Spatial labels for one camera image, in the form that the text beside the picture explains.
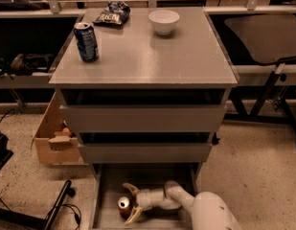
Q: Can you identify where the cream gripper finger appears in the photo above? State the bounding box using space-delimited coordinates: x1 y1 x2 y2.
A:
123 183 140 196
125 206 144 225

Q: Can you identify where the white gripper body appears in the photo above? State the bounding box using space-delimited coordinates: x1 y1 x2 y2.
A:
136 189 153 211

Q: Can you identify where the orange soda can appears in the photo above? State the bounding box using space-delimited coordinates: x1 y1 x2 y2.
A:
117 196 132 219

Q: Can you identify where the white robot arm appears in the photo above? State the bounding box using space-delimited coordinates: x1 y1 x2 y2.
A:
123 180 242 230

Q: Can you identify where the open bottom drawer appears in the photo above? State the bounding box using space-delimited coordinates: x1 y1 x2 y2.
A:
89 163 197 230

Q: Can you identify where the middle drawer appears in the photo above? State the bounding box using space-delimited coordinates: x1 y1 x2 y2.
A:
79 143 212 164

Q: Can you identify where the top drawer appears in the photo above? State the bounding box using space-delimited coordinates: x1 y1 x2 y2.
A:
60 105 226 132

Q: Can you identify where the grey drawer cabinet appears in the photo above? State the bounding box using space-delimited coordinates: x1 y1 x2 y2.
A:
48 7 239 230

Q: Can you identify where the blue soda can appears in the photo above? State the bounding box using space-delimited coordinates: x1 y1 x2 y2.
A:
74 22 99 62

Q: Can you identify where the cardboard box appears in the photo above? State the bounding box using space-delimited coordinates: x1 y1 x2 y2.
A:
34 94 81 164

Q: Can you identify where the white bowl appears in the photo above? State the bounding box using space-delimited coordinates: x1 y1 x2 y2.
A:
148 10 180 35

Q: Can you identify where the dark chip bag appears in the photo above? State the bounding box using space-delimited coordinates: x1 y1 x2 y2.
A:
93 1 130 26

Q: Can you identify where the dark office chair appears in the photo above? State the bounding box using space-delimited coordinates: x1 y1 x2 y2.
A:
222 12 296 134

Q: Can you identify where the black cable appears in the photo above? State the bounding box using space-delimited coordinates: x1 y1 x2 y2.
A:
45 203 82 230

